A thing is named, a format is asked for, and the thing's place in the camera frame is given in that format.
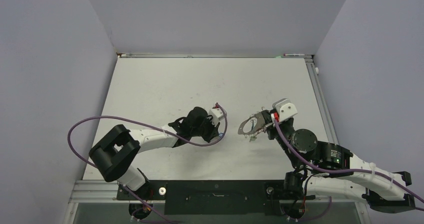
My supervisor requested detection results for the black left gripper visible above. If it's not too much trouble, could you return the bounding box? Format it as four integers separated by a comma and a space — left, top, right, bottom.
190, 115, 220, 143

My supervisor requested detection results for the metal carabiner keyring with keys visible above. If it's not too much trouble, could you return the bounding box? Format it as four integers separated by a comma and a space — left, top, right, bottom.
237, 108, 271, 142

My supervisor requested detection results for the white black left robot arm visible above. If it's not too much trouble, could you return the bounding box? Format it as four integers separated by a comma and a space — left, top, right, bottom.
89, 105, 227, 199

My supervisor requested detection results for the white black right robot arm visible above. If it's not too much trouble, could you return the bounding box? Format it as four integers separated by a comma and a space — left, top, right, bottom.
252, 109, 423, 214

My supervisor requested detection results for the red white marker pen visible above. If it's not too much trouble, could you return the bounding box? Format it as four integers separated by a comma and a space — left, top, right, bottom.
283, 53, 306, 58

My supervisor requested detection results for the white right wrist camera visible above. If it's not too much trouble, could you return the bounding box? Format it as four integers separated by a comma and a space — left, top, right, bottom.
272, 98, 298, 123

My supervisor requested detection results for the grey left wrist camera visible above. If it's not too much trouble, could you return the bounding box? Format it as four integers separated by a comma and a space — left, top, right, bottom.
208, 105, 227, 126

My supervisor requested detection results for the aluminium right table rail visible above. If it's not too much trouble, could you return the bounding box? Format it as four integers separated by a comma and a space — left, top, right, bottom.
304, 57, 349, 180

